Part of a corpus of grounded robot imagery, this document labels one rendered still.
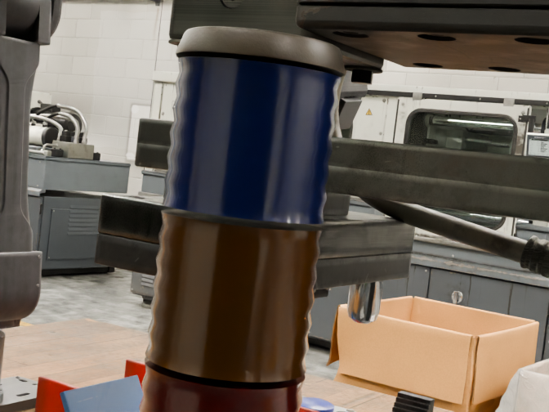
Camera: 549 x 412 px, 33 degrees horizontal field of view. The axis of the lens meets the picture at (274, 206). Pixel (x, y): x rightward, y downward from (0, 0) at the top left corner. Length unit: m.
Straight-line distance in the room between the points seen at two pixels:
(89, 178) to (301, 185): 7.50
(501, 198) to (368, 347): 2.51
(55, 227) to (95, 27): 3.14
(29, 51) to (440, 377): 2.11
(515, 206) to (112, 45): 9.43
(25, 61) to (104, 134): 8.86
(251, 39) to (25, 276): 0.69
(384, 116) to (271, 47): 5.36
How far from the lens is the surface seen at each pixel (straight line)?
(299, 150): 0.20
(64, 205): 7.55
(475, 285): 5.25
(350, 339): 2.94
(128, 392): 0.62
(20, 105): 0.87
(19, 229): 0.87
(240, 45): 0.20
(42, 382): 0.82
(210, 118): 0.20
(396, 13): 0.41
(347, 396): 1.10
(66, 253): 7.62
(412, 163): 0.42
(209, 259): 0.20
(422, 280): 5.38
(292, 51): 0.20
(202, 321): 0.20
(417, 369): 2.83
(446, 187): 0.41
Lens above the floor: 1.17
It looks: 3 degrees down
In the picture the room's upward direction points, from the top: 7 degrees clockwise
